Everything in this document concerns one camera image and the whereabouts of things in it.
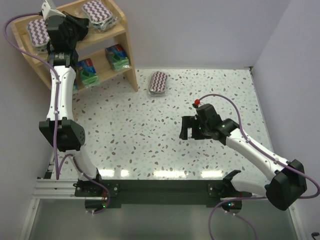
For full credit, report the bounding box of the purple wavy sponge pack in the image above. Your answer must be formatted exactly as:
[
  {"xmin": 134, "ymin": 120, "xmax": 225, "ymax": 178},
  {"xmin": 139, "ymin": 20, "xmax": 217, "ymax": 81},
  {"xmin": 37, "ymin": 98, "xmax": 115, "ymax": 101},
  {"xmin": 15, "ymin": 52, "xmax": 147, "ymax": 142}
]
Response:
[
  {"xmin": 148, "ymin": 71, "xmax": 168, "ymax": 97},
  {"xmin": 81, "ymin": 0, "xmax": 118, "ymax": 32},
  {"xmin": 26, "ymin": 18, "xmax": 50, "ymax": 53}
]

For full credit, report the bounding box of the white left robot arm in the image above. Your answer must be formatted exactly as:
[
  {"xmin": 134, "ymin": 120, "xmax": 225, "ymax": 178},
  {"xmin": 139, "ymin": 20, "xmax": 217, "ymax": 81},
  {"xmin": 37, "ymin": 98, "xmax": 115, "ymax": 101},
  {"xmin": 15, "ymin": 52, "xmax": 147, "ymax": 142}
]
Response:
[{"xmin": 39, "ymin": 15, "xmax": 101, "ymax": 186}]

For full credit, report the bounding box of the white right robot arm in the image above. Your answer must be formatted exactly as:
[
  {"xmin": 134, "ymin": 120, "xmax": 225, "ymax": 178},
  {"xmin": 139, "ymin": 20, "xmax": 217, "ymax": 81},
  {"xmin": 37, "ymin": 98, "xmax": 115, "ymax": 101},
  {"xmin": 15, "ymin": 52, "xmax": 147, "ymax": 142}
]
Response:
[{"xmin": 179, "ymin": 104, "xmax": 307, "ymax": 211}]

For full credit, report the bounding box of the wooden three-tier shelf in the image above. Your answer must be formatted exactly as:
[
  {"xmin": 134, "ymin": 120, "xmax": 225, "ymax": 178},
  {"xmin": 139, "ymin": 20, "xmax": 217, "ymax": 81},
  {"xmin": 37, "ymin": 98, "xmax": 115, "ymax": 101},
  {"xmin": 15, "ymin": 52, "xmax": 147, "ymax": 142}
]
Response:
[{"xmin": 11, "ymin": 0, "xmax": 138, "ymax": 92}]

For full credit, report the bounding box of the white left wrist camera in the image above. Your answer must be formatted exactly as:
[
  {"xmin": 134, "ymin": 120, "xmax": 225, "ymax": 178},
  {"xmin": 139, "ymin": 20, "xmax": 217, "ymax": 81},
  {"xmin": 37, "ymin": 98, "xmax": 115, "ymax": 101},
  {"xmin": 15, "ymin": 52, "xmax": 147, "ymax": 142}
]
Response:
[{"xmin": 41, "ymin": 0, "xmax": 66, "ymax": 20}]

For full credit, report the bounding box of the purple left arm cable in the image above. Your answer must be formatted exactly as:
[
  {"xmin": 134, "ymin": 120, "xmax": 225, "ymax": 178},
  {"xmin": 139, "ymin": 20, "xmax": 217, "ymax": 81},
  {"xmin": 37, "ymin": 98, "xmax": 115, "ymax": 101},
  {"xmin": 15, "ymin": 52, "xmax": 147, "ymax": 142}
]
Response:
[{"xmin": 4, "ymin": 12, "xmax": 76, "ymax": 181}]

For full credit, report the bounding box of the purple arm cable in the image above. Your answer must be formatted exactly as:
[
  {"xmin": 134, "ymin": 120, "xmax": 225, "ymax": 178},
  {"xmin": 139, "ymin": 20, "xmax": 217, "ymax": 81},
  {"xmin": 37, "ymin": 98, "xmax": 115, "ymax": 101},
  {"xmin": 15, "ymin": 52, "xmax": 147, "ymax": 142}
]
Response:
[
  {"xmin": 199, "ymin": 93, "xmax": 320, "ymax": 200},
  {"xmin": 4, "ymin": 12, "xmax": 76, "ymax": 181}
]

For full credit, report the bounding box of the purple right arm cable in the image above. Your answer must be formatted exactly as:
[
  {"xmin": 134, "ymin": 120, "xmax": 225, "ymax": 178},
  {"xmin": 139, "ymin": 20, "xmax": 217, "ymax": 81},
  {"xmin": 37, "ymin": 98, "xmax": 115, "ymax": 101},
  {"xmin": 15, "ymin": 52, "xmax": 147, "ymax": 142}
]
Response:
[{"xmin": 199, "ymin": 93, "xmax": 320, "ymax": 200}]

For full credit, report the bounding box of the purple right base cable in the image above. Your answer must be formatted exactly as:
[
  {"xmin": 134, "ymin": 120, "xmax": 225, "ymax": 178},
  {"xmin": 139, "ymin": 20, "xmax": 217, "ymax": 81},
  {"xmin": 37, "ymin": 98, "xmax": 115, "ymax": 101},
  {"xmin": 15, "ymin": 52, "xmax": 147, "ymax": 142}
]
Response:
[{"xmin": 208, "ymin": 194, "xmax": 261, "ymax": 240}]

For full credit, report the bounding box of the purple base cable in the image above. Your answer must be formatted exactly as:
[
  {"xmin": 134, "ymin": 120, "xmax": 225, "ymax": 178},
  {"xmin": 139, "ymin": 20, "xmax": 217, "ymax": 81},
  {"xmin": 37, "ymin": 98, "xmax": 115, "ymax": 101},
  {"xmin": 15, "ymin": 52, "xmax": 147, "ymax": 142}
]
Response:
[
  {"xmin": 208, "ymin": 194, "xmax": 261, "ymax": 240},
  {"xmin": 72, "ymin": 174, "xmax": 112, "ymax": 215}
]

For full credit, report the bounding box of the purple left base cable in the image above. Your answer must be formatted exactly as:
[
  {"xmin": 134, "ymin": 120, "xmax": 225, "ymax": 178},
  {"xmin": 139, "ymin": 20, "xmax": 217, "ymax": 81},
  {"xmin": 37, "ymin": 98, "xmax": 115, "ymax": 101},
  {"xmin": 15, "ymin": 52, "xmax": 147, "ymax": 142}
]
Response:
[{"xmin": 72, "ymin": 174, "xmax": 112, "ymax": 215}]

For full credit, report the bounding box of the aluminium frame rail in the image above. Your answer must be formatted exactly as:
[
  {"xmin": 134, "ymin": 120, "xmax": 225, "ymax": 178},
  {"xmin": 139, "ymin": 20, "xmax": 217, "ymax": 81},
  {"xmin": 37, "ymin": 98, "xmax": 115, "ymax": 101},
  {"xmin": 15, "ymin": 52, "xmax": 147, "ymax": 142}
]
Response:
[{"xmin": 32, "ymin": 162, "xmax": 78, "ymax": 201}]

